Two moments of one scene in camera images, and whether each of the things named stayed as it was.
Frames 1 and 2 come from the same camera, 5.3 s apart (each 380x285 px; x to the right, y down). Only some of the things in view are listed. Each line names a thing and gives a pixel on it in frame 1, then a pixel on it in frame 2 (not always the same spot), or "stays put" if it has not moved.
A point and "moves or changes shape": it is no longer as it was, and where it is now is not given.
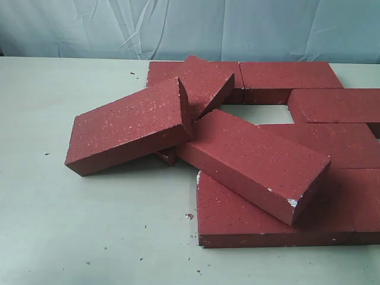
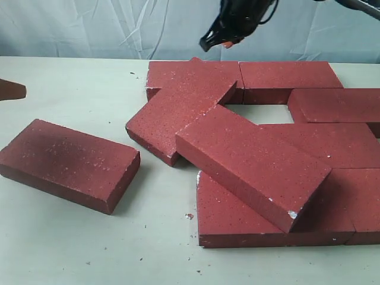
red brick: x=147 y=122 -> x=89 y=170
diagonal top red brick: x=259 y=170 moves or changes shape
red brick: x=268 y=83 stays put
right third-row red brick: x=348 y=145 stays put
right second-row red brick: x=334 y=105 stays put
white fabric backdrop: x=228 y=31 stays put
